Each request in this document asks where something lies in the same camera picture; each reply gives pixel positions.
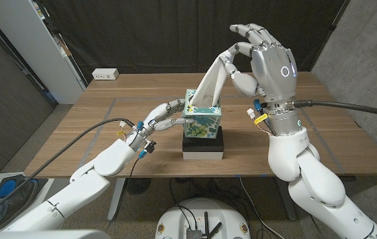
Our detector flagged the tangled black floor cable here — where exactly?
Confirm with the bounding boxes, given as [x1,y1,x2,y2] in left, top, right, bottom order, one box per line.
[188,178,246,222]

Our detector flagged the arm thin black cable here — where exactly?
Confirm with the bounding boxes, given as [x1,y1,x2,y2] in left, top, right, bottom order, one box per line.
[104,157,141,232]
[309,214,325,239]

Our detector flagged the white cabinet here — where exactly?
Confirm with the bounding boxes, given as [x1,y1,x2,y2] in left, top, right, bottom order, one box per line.
[0,0,88,105]

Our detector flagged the black leather shoe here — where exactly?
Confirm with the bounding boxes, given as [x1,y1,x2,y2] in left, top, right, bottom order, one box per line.
[0,179,39,230]

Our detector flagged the left arm thick black cable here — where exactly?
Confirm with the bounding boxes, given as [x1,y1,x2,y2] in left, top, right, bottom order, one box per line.
[0,118,135,225]

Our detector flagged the black backdrop pole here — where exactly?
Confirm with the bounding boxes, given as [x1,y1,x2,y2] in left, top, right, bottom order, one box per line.
[309,0,350,71]

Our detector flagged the black round fan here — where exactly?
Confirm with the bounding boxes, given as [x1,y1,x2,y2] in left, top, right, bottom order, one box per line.
[124,178,152,195]

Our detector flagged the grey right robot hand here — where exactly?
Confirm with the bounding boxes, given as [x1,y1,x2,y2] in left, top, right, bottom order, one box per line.
[219,23,299,103]

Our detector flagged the white floor cable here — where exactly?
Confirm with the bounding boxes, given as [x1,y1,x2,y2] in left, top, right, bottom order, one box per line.
[239,176,285,239]

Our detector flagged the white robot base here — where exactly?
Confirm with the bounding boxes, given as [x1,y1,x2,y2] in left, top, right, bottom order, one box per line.
[155,198,252,239]

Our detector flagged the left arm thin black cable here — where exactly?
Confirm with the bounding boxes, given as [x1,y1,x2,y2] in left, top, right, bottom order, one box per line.
[104,157,141,232]

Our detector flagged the right arm thick black cable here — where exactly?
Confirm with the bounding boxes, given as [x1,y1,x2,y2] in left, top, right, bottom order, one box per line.
[293,100,377,121]

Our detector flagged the black base cable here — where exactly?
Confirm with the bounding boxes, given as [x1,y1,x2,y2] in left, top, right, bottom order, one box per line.
[169,178,198,230]

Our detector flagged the grey table leg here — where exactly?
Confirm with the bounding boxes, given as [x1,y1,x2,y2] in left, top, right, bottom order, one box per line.
[276,176,297,222]
[108,178,126,222]

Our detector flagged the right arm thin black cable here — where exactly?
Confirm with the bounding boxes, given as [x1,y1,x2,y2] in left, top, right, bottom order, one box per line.
[309,214,325,239]

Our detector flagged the arm thick black cable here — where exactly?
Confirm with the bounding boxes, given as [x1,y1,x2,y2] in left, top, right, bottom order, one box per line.
[0,118,135,225]
[293,100,377,121]

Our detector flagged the white power strip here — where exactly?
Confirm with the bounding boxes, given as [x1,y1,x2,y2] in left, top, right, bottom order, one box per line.
[91,68,119,81]

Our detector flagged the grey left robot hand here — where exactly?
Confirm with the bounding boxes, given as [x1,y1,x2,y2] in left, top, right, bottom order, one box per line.
[137,98,196,134]

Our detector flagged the teal floral tissue box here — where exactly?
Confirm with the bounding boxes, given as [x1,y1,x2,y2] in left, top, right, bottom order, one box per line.
[181,88,222,139]

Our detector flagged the black curtain backdrop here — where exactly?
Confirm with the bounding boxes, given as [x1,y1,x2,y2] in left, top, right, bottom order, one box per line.
[40,0,347,84]

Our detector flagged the blue foot pedal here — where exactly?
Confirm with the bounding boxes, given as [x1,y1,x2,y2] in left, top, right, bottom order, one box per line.
[0,179,19,199]

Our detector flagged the white tissue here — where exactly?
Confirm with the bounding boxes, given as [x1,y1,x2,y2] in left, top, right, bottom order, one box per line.
[190,54,235,108]

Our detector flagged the black box with white base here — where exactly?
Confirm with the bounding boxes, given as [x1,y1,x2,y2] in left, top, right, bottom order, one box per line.
[182,125,225,161]

